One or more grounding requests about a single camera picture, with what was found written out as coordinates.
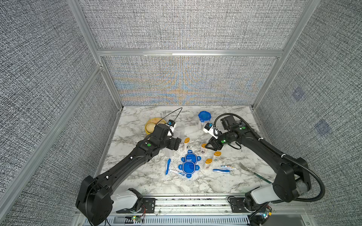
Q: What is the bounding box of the orange cap bottle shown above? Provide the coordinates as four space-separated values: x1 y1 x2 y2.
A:
184 137 190 151
213 151 222 162
201 144 207 154
204 158 213 169

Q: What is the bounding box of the clear container back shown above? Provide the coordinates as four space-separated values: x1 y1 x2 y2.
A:
198 119 210 131

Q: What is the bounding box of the clear container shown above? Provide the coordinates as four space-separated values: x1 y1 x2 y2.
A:
198 119 210 131
163 148 175 158
173 123 186 142

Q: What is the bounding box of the blue toothbrush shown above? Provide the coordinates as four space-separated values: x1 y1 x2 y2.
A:
213 169 231 174
165 158 171 175

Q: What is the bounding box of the toothpaste tube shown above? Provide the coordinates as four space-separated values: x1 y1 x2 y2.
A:
169 169 186 177
220 165 235 170

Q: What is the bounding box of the blue lid back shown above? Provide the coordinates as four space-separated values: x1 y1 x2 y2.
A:
198 111 212 122

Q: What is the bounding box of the blue lid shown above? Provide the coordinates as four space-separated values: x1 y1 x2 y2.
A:
181 150 201 164
198 111 212 122
178 161 200 179

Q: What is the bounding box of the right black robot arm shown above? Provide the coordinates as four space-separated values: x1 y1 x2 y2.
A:
204 113 326 213

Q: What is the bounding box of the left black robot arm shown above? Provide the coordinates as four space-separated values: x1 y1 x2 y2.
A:
75 124 182 226

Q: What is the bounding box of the clear container front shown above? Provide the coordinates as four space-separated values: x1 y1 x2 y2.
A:
163 148 175 158

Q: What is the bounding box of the orange cap bottle front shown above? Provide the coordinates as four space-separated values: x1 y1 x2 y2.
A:
204 158 213 169

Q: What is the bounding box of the blue lid upper centre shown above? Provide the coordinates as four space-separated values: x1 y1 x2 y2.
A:
181 150 201 164

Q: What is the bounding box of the blue lid lower centre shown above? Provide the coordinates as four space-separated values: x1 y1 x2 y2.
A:
178 161 200 179

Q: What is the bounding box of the yellow bamboo steamer basket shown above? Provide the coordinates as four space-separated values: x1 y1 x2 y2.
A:
145 118 166 135

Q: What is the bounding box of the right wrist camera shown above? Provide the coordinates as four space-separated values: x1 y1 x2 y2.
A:
203 122 220 138

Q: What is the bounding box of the green handled fork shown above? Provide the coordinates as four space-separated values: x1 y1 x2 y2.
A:
238 163 272 184

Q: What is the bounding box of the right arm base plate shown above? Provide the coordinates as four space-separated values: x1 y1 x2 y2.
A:
227 196 272 214

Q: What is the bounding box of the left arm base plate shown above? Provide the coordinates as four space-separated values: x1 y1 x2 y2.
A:
116 198 156 214

